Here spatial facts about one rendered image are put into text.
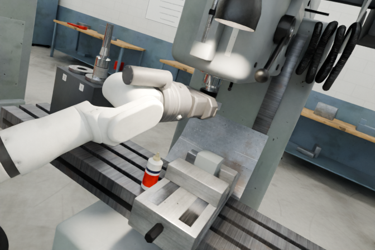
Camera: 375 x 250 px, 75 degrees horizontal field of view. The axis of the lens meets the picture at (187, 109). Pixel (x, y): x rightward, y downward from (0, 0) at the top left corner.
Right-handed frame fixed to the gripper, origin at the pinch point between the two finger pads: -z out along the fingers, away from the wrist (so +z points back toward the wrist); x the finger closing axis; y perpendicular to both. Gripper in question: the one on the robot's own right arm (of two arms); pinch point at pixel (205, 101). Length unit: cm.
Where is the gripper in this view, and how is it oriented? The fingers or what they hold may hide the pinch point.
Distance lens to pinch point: 64.4
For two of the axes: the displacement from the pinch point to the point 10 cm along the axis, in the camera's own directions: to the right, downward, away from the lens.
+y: -2.9, 9.2, 2.7
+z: -6.5, 0.2, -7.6
